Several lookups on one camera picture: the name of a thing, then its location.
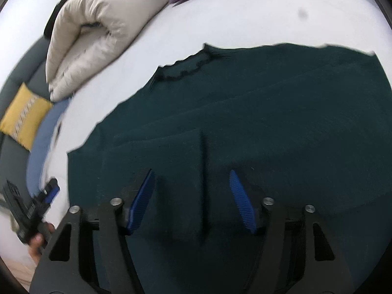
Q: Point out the person's left hand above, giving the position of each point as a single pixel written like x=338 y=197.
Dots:
x=35 y=246

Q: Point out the yellow patterned cushion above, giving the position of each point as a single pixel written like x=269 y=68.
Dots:
x=24 y=115

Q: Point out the white bed sheet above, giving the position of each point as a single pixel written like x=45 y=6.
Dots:
x=182 y=29

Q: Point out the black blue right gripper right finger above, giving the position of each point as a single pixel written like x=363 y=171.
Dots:
x=248 y=198

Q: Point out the blue pillow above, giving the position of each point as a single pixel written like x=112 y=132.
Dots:
x=44 y=140

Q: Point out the rolled beige duvet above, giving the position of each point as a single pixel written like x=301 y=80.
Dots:
x=88 y=35

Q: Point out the dark green knit sweater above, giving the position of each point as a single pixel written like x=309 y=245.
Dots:
x=302 y=125

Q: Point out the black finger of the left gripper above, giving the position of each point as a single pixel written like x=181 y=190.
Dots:
x=48 y=193

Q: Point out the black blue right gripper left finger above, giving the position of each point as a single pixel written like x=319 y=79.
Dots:
x=136 y=199

